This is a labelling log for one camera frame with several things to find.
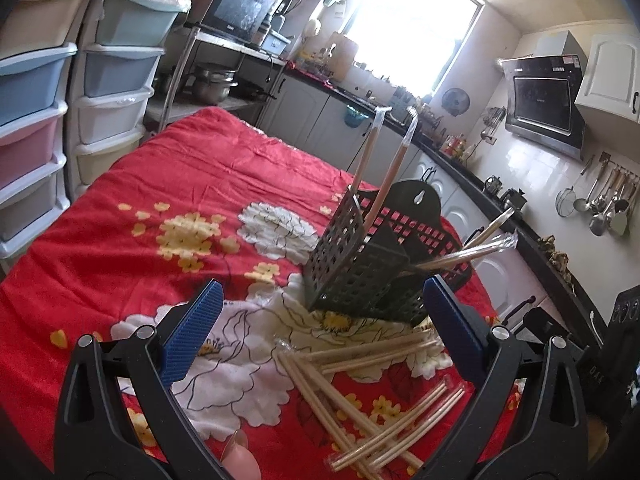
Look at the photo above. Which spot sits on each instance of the short pastel plastic drawer tower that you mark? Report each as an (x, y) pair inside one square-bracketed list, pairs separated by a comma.
[(115, 65)]

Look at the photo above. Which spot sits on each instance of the small round fan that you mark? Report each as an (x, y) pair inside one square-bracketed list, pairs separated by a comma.
[(456, 100)]

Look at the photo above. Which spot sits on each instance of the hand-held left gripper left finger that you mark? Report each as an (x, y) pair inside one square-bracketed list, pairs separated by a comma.
[(192, 330)]

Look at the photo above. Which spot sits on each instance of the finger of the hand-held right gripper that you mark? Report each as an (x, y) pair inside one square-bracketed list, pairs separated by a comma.
[(545, 322)]

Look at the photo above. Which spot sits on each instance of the black perforated utensil holder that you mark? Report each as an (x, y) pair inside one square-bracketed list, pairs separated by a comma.
[(360, 270)]

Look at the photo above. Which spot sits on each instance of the person's left hand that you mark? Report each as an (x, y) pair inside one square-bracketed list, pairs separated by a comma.
[(242, 462)]

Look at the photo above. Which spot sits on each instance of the black blender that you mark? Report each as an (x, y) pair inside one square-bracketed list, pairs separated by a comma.
[(280, 5)]

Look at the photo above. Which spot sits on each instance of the large metal kettle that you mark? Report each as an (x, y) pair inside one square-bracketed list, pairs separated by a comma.
[(514, 200)]

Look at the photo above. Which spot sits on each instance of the beige cutting board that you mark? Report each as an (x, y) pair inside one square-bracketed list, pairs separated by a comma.
[(344, 57)]

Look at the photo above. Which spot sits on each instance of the pile of ginger roots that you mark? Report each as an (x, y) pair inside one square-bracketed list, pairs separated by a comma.
[(556, 257)]

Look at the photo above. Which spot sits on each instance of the red floral tablecloth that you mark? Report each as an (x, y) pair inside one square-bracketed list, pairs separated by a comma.
[(125, 185)]

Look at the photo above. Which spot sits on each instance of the white wall cabinet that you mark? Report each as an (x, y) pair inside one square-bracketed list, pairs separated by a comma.
[(612, 77)]

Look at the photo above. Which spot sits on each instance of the pile of bamboo chopsticks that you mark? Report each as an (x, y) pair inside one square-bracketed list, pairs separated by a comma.
[(340, 400)]

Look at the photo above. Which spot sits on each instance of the blue hanging basket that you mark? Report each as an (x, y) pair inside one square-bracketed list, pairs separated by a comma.
[(357, 116)]

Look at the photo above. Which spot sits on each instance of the stainless steel pot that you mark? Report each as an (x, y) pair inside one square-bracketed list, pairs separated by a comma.
[(215, 82)]

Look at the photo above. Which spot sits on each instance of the black glass range hood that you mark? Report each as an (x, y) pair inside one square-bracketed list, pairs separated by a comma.
[(542, 105)]

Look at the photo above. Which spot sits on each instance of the metal kitchen rack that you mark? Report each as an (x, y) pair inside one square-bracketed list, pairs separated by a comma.
[(220, 42)]

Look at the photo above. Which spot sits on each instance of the black microwave oven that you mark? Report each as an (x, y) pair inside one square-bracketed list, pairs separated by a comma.
[(237, 7)]

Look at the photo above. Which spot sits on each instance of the tall pastel plastic drawer tower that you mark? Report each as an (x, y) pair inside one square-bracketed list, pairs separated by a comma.
[(30, 85)]

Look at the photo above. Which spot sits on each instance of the row of hanging metal utensils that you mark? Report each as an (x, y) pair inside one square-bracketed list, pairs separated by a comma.
[(612, 200)]

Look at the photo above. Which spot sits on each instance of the small metal kettle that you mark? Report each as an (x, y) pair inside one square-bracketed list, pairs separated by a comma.
[(493, 185)]

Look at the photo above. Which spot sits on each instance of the kitchen window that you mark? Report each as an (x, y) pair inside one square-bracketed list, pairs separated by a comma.
[(410, 25)]

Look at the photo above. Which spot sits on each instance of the blue-grey plastic box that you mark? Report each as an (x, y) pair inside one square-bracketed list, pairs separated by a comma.
[(277, 42)]

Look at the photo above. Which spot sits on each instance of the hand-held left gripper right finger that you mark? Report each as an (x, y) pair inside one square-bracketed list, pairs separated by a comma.
[(447, 320)]

